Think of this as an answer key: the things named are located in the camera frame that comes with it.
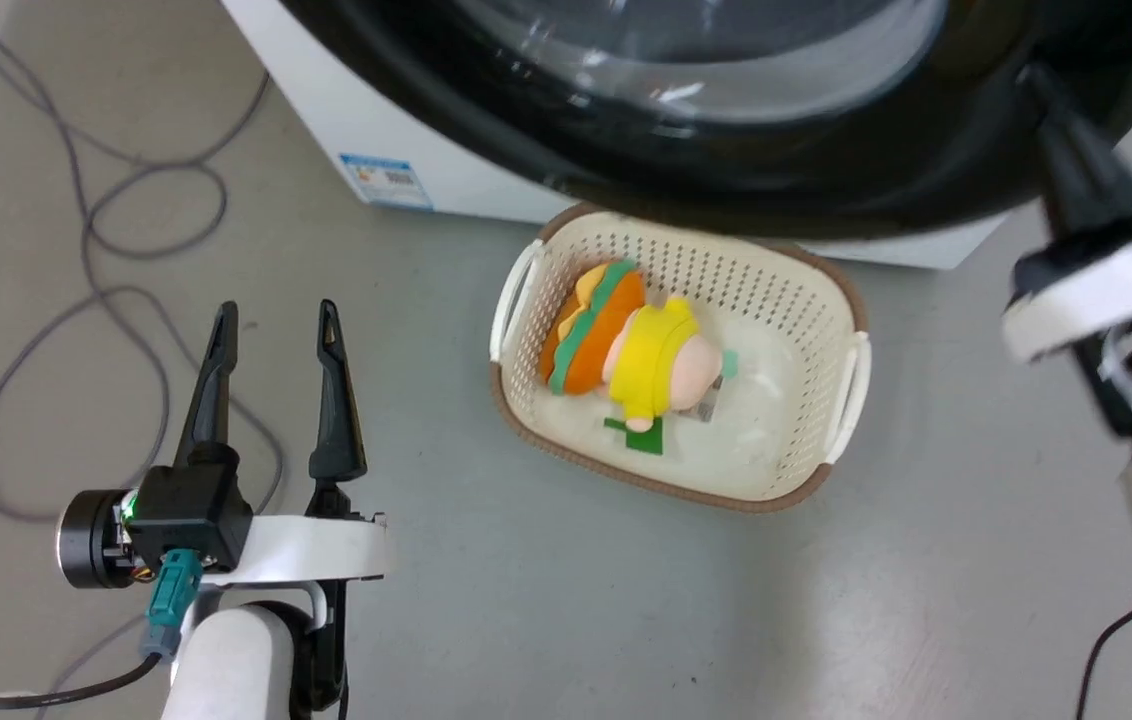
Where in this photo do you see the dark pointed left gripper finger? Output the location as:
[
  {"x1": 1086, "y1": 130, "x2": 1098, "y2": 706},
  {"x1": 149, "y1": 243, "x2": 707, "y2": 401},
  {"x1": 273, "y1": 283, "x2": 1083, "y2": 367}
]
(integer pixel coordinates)
[
  {"x1": 307, "y1": 299, "x2": 369, "y2": 519},
  {"x1": 173, "y1": 301, "x2": 240, "y2": 469}
]

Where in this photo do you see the black round washing machine door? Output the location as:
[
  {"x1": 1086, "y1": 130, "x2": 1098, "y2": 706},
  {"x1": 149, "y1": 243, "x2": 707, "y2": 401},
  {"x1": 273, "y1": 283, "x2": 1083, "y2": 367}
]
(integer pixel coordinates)
[{"x1": 281, "y1": 0, "x2": 1132, "y2": 242}]

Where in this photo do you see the white washing machine body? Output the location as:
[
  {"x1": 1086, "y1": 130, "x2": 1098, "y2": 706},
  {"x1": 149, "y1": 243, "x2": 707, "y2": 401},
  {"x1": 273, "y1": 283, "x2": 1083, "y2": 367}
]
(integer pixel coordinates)
[{"x1": 221, "y1": 0, "x2": 1014, "y2": 272}]

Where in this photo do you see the blue white energy label sticker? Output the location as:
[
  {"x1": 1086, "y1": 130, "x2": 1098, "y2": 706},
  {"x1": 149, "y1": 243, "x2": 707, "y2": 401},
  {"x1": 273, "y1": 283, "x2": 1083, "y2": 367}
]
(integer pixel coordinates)
[{"x1": 339, "y1": 153, "x2": 436, "y2": 212}]

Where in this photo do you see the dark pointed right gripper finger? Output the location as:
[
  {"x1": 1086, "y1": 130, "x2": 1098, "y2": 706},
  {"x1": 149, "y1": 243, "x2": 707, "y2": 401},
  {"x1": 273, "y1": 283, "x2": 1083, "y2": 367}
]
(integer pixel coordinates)
[{"x1": 1019, "y1": 62, "x2": 1132, "y2": 263}]

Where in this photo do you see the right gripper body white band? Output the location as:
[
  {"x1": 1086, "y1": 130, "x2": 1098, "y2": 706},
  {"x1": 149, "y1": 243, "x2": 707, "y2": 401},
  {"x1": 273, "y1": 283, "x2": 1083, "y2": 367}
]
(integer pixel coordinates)
[{"x1": 1001, "y1": 205, "x2": 1132, "y2": 451}]

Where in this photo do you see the cream perforated laundry basket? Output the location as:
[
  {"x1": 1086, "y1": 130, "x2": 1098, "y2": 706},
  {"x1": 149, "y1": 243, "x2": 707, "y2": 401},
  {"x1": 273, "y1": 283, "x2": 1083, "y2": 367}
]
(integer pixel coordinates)
[{"x1": 489, "y1": 203, "x2": 873, "y2": 515}]

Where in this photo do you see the thin black cable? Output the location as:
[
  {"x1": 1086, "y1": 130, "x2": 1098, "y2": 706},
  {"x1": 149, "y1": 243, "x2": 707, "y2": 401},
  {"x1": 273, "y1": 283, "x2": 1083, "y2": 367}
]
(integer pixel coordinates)
[{"x1": 1075, "y1": 597, "x2": 1132, "y2": 720}]

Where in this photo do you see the burger plush doll toy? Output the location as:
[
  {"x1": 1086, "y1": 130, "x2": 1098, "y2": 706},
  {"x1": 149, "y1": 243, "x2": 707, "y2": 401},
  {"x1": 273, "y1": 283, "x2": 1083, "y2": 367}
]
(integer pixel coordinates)
[{"x1": 537, "y1": 259, "x2": 740, "y2": 457}]

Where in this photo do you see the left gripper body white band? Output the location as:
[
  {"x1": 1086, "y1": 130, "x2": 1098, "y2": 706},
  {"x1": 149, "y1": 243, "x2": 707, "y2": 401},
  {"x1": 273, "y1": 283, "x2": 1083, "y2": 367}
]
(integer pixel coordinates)
[{"x1": 56, "y1": 462, "x2": 395, "y2": 593}]

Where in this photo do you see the black cable with teal connector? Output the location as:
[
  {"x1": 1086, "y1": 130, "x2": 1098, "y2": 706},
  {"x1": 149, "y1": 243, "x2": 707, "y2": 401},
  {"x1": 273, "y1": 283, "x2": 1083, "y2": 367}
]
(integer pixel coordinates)
[{"x1": 0, "y1": 548, "x2": 204, "y2": 713}]

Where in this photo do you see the grey cable on floor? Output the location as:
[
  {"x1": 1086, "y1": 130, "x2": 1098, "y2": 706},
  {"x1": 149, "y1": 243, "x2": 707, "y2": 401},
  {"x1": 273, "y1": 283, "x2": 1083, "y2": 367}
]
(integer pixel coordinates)
[{"x1": 0, "y1": 29, "x2": 287, "y2": 720}]

